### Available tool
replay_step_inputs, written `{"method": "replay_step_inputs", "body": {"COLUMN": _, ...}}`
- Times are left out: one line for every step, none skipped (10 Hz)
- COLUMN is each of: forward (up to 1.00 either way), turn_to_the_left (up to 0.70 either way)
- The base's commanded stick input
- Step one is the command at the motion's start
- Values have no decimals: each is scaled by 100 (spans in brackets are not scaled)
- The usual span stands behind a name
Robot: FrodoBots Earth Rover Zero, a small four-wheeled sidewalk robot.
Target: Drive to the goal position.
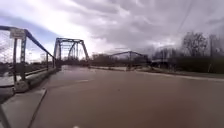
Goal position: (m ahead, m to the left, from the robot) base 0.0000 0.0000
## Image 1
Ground grey asphalt road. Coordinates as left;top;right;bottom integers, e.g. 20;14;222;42
27;64;224;128

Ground blue steel truss bridge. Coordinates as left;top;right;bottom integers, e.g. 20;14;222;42
53;37;90;69

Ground row of bare trees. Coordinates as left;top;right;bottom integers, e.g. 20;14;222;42
89;31;224;74

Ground grass verge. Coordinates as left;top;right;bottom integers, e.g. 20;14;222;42
139;68;224;80

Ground concrete kerb barrier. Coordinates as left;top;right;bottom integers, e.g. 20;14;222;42
13;67;58;94

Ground blue metal railing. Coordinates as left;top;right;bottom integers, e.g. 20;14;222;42
0;25;56;84

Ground white sign on pole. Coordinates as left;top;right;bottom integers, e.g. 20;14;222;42
9;28;27;84

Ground pale concrete sidewalk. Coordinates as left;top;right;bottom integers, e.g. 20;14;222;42
0;87;48;128

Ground overhead wires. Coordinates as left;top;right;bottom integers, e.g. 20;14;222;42
173;0;201;38

